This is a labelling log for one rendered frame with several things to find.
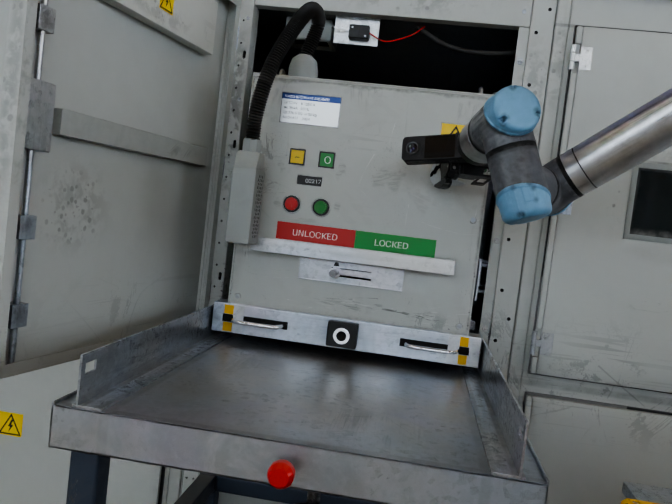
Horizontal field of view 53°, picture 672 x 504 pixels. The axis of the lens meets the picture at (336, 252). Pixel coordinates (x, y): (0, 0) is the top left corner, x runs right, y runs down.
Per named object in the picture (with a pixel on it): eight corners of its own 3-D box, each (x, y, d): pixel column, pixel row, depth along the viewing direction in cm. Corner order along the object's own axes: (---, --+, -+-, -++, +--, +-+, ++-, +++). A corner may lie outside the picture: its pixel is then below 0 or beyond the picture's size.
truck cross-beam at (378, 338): (478, 368, 130) (482, 338, 130) (210, 330, 137) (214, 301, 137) (476, 363, 135) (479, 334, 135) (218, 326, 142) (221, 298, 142)
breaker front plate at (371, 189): (466, 343, 131) (498, 97, 128) (226, 310, 137) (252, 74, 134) (466, 342, 132) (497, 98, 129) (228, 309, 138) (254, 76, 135)
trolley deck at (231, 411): (543, 531, 78) (549, 481, 78) (47, 447, 86) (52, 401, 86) (487, 390, 146) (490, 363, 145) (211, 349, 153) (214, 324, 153)
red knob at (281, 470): (290, 494, 77) (293, 467, 77) (263, 489, 78) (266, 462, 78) (297, 479, 82) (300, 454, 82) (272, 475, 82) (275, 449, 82)
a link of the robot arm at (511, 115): (501, 139, 94) (487, 83, 96) (473, 164, 105) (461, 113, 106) (552, 132, 96) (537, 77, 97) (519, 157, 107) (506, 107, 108)
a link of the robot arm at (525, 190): (567, 215, 103) (549, 148, 105) (547, 210, 94) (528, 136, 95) (518, 229, 107) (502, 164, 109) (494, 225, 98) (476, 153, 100)
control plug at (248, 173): (248, 245, 125) (259, 151, 124) (223, 242, 126) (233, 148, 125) (258, 244, 133) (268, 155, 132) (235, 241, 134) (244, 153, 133)
